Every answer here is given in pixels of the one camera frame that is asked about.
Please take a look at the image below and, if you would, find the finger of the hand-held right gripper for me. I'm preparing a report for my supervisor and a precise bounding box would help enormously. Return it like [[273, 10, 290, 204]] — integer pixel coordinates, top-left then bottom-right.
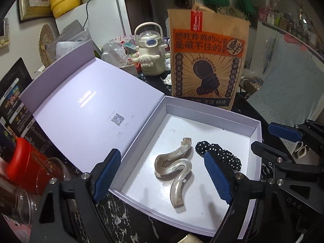
[[250, 141, 324, 176], [268, 119, 324, 153]]

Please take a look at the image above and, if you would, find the row of small bottles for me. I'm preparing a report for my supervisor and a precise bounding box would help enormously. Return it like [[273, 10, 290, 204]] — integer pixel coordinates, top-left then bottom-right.
[[258, 5, 324, 46]]

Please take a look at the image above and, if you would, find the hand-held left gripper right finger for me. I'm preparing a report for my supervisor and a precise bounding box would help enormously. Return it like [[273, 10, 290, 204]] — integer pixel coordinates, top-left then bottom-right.
[[204, 151, 296, 243]]

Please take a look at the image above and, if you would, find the gold picture frame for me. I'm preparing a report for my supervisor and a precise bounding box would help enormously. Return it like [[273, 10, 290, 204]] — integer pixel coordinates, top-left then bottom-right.
[[19, 0, 55, 23]]

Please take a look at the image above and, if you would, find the wavy pearly hair clip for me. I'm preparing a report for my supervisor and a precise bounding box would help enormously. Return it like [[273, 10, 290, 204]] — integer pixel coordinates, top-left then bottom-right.
[[154, 137, 194, 208]]

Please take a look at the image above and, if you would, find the clear plastic bag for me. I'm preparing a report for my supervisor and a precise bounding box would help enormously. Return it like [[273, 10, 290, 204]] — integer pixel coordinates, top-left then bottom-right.
[[101, 40, 129, 67]]

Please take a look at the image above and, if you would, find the lavender gift box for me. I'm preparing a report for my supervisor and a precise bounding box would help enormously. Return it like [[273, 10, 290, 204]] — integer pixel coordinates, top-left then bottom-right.
[[19, 39, 262, 241]]

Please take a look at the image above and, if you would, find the glass jar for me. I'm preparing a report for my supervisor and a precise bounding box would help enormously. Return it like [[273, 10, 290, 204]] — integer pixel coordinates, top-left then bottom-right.
[[0, 175, 38, 233]]

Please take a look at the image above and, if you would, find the cream cartoon water bottle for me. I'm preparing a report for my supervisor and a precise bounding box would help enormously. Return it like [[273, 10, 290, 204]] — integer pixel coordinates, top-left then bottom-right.
[[133, 22, 169, 75]]

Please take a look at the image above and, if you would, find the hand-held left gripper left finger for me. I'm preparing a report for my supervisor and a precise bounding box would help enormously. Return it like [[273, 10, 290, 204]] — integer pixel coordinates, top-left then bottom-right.
[[30, 148, 121, 243]]

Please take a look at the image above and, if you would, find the grey plastic mailer bag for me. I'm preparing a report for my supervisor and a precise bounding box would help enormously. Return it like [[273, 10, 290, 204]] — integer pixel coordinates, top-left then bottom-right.
[[47, 19, 92, 59]]

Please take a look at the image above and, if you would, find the black polka dot scrunchie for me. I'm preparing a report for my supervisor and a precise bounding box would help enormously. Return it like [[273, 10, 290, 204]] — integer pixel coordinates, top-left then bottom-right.
[[195, 140, 242, 171]]

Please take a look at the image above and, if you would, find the dark brown door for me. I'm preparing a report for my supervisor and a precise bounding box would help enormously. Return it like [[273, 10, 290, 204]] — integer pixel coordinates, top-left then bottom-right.
[[121, 0, 148, 34]]

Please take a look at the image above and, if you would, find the red lidded container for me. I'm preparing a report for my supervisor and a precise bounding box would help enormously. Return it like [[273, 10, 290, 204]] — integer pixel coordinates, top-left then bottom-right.
[[6, 137, 64, 195]]

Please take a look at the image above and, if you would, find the yellow pot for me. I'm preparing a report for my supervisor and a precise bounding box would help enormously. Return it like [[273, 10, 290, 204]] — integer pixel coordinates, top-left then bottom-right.
[[50, 0, 95, 18]]

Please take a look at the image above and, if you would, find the pale blue chair cover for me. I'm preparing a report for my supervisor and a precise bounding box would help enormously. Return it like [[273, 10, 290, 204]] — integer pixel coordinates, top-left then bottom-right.
[[247, 21, 324, 132]]

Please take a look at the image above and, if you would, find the printed brown paper bag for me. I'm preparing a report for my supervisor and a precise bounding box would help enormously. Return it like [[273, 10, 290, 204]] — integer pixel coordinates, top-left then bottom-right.
[[167, 2, 250, 112]]

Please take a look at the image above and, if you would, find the black printed menu board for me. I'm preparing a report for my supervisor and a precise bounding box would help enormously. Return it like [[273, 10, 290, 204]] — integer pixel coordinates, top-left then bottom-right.
[[0, 57, 55, 155]]

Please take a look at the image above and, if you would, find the round woven mat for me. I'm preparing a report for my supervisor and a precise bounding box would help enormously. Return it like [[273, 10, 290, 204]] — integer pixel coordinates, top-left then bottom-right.
[[39, 24, 55, 66]]

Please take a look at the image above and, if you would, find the white refrigerator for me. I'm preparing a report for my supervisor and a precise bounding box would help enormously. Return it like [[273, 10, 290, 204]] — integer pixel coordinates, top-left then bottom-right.
[[55, 0, 132, 48]]

